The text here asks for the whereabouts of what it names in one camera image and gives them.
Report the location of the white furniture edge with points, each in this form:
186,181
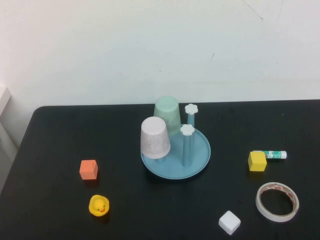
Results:
4,120

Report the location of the white foam cube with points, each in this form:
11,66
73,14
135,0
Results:
229,222

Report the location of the mint green plastic cup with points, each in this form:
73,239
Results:
170,112

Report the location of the orange foam cube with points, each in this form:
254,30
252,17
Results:
88,170

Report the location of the blue cup stand with posts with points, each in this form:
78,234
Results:
190,155

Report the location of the yellow foam cube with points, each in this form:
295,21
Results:
257,162

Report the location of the green white glue stick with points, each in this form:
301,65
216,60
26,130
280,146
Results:
276,154

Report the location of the yellow rubber duck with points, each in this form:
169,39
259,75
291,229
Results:
99,205

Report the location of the white tape roll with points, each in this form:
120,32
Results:
295,208

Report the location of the pink plastic cup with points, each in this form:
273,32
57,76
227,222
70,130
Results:
155,140

